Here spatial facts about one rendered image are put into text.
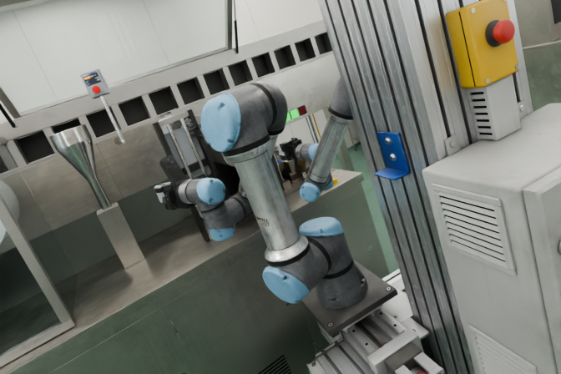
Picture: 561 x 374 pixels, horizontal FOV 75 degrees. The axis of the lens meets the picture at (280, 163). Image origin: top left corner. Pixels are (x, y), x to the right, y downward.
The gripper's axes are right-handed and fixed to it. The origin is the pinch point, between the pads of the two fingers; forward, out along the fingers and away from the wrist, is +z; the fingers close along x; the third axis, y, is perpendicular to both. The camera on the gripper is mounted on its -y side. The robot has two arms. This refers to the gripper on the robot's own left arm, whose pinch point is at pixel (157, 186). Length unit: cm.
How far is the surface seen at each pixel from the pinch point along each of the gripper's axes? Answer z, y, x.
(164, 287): 4.0, 36.1, -6.8
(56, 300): 20.1, 27.4, -36.2
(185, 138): 12.1, -13.0, 23.3
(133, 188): 61, 5, 15
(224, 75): 40, -40, 74
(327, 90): 20, -19, 136
